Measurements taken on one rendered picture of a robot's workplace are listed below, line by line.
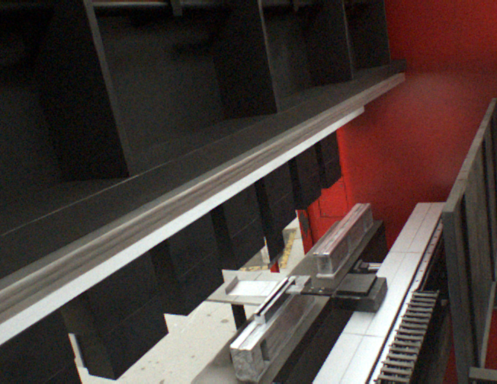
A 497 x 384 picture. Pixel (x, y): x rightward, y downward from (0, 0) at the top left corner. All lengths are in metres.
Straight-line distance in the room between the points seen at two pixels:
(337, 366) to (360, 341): 0.10
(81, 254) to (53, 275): 0.04
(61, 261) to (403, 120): 1.69
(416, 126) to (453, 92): 0.18
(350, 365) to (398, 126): 1.16
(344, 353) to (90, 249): 0.74
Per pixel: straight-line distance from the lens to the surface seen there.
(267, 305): 1.37
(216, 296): 1.46
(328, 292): 1.35
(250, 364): 1.27
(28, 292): 0.50
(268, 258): 1.34
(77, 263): 0.53
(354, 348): 1.16
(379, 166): 2.11
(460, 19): 1.98
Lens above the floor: 1.63
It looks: 15 degrees down
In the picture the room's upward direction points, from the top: 11 degrees counter-clockwise
